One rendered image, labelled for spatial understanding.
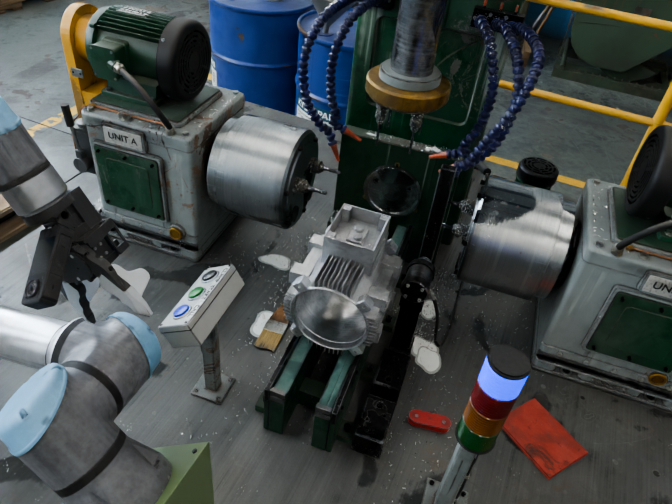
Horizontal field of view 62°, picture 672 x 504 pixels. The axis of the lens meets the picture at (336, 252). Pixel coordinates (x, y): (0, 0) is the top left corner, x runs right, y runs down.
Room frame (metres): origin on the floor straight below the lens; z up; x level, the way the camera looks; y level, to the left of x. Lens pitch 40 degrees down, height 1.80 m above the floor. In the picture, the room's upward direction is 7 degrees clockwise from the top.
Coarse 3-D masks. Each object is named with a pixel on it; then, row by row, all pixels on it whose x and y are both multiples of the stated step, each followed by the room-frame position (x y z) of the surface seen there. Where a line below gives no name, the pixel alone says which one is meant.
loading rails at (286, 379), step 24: (408, 240) 1.16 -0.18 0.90; (288, 360) 0.71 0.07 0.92; (312, 360) 0.77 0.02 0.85; (360, 360) 0.74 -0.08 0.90; (288, 384) 0.65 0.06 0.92; (312, 384) 0.71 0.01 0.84; (336, 384) 0.67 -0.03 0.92; (264, 408) 0.63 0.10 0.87; (288, 408) 0.64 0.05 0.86; (336, 408) 0.61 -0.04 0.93; (312, 432) 0.60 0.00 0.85; (336, 432) 0.62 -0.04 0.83
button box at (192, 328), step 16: (224, 272) 0.76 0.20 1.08; (192, 288) 0.74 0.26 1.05; (208, 288) 0.72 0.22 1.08; (224, 288) 0.74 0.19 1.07; (240, 288) 0.77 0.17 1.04; (192, 304) 0.68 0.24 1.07; (208, 304) 0.69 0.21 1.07; (224, 304) 0.71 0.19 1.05; (176, 320) 0.65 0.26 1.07; (192, 320) 0.64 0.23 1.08; (208, 320) 0.66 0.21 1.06; (176, 336) 0.63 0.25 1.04; (192, 336) 0.62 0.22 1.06
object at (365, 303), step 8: (392, 240) 0.91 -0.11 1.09; (392, 248) 0.89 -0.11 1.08; (296, 280) 0.77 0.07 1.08; (304, 280) 0.76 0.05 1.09; (296, 288) 0.76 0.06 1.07; (304, 288) 0.75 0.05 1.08; (360, 296) 0.74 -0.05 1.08; (368, 296) 0.74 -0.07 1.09; (360, 304) 0.72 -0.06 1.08; (368, 304) 0.72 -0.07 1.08; (296, 328) 0.75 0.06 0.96; (296, 336) 0.75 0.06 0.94; (352, 352) 0.72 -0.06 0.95; (360, 352) 0.72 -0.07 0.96
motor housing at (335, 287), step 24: (312, 264) 0.84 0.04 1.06; (336, 264) 0.81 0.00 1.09; (312, 288) 0.75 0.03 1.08; (336, 288) 0.74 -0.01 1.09; (360, 288) 0.77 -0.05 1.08; (384, 288) 0.79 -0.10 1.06; (288, 312) 0.76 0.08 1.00; (312, 312) 0.81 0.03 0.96; (336, 312) 0.83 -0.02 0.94; (360, 312) 0.83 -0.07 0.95; (384, 312) 0.78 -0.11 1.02; (312, 336) 0.75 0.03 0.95; (336, 336) 0.77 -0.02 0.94; (360, 336) 0.74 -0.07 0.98
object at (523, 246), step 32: (480, 192) 1.06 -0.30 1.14; (512, 192) 1.03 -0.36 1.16; (544, 192) 1.05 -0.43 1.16; (448, 224) 1.03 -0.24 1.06; (480, 224) 0.96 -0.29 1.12; (512, 224) 0.96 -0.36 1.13; (544, 224) 0.96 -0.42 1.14; (480, 256) 0.93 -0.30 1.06; (512, 256) 0.92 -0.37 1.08; (544, 256) 0.91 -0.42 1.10; (512, 288) 0.92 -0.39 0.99; (544, 288) 0.91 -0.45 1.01
